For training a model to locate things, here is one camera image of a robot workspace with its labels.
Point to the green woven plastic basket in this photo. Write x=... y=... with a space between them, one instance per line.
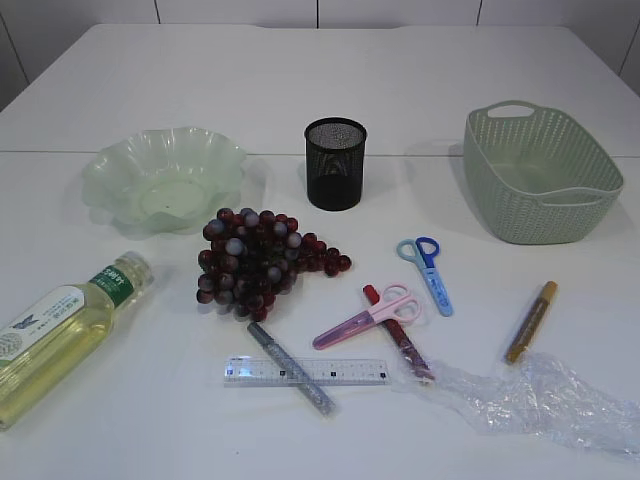
x=539 y=178

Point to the black mesh pen holder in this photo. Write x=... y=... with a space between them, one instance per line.
x=334 y=149

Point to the blue scissors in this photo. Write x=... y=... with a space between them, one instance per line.
x=422 y=252

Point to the gold glitter pen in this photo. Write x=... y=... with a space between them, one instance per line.
x=530 y=323

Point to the green tea bottle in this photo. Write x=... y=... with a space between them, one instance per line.
x=45 y=343

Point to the pink scissors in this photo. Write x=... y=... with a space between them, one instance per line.
x=396 y=303

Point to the grey glitter pen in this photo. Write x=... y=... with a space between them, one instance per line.
x=301 y=379

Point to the purple grape bunch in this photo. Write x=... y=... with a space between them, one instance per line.
x=253 y=257

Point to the red glitter pen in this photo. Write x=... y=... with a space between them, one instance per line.
x=412 y=361

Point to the clear plastic sheet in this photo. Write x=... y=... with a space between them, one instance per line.
x=538 y=396

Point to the clear plastic ruler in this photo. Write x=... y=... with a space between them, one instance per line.
x=262 y=372

